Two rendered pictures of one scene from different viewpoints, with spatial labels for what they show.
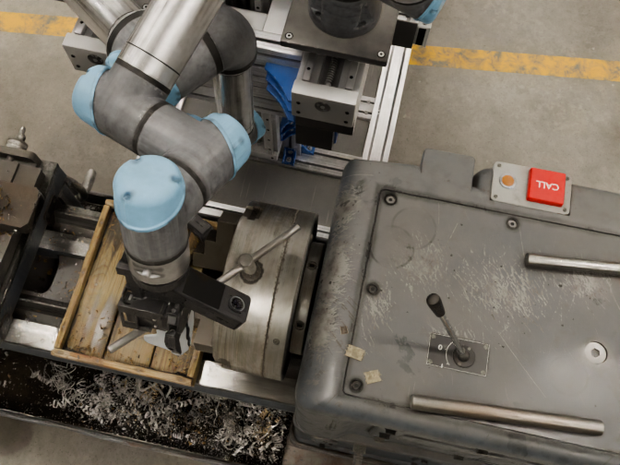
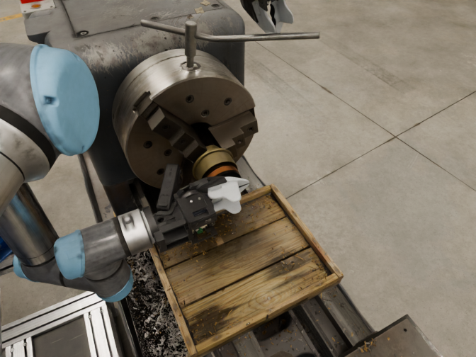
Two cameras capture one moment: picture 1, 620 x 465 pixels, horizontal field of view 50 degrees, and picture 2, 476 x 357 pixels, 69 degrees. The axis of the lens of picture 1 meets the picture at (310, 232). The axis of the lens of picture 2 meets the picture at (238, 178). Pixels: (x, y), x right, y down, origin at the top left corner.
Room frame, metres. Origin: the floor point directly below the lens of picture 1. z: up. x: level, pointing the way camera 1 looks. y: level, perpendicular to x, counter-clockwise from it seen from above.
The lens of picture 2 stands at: (0.64, 0.66, 1.61)
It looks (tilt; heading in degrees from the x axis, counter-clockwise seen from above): 48 degrees down; 233
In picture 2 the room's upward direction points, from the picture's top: straight up
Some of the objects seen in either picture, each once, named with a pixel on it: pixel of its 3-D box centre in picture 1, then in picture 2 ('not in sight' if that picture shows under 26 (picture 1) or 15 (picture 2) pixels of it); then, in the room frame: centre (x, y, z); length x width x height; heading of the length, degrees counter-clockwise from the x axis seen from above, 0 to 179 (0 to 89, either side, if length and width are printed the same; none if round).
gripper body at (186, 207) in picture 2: not in sight; (180, 217); (0.50, 0.30, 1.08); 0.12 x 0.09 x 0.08; 170
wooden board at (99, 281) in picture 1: (148, 289); (239, 258); (0.40, 0.34, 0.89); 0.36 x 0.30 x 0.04; 170
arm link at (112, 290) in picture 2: not in sight; (101, 273); (0.67, 0.25, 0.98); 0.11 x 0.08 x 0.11; 133
